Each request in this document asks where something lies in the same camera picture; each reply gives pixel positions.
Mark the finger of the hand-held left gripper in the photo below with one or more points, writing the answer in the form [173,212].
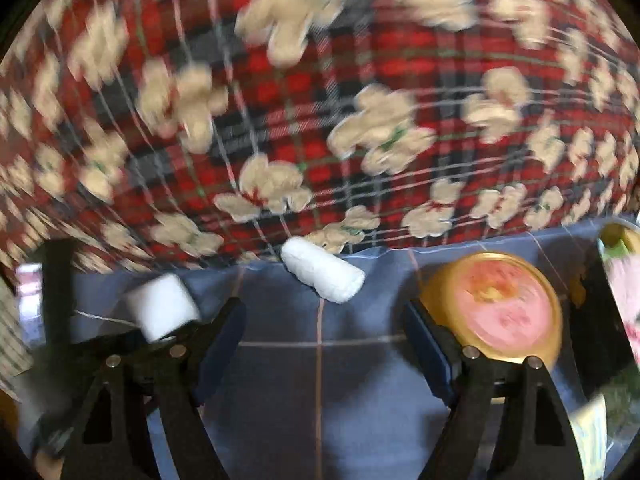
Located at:
[57,290]

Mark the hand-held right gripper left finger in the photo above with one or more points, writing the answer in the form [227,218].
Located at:
[220,345]

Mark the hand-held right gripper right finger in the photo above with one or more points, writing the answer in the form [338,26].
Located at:
[430,345]

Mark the gold pink round tin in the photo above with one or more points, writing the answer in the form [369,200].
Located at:
[500,305]

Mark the blue checked bed sheet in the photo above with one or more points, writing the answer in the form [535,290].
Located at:
[320,385]

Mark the red plaid bear blanket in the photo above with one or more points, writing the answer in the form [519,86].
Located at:
[320,100]

